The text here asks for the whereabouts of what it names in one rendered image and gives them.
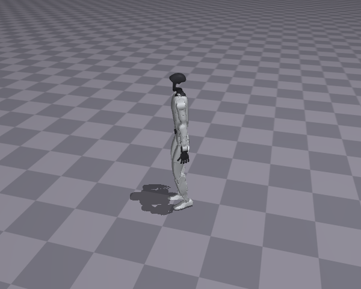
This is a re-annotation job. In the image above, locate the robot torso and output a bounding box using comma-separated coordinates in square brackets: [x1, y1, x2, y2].
[171, 93, 190, 145]

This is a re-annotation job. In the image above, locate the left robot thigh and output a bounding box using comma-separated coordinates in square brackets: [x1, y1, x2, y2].
[172, 144, 190, 180]

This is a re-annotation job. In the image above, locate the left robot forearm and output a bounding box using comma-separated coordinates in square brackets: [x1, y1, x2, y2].
[179, 125, 188, 152]

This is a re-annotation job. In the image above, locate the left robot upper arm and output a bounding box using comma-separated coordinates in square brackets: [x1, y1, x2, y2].
[176, 99, 187, 131]

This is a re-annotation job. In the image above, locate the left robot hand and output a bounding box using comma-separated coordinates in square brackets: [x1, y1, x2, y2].
[177, 147, 189, 164]

